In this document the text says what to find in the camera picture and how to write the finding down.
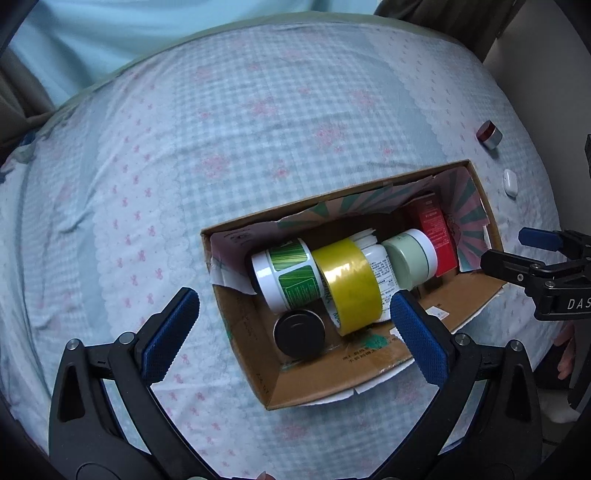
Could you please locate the white earbuds case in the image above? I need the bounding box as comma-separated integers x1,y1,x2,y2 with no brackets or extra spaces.
503,169,519,199

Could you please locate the red Marubi cosmetic box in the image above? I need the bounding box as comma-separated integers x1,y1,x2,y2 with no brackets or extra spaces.
406,192,458,277

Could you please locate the red silver cream jar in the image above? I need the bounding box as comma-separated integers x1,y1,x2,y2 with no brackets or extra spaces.
476,120,503,150

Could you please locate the green label white jar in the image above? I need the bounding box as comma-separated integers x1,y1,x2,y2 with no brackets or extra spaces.
250,238,322,314

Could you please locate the person's right hand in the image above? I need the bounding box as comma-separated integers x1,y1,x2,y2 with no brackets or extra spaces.
554,322,576,380

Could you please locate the pale green cream jar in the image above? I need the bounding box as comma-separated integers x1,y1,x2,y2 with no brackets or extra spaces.
382,228,438,291

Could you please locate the white pill bottle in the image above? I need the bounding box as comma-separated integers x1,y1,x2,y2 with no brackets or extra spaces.
349,229,400,322

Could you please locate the brown cardboard box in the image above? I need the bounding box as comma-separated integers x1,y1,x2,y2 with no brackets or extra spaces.
201,160,502,410

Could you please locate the yellow tape roll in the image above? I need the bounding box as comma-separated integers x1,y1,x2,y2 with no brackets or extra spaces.
311,238,383,336

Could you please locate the black round lid jar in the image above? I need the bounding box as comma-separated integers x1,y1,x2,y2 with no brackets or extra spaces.
273,309,325,360

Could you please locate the light blue curtain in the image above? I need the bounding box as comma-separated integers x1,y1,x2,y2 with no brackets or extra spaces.
8,0,378,106

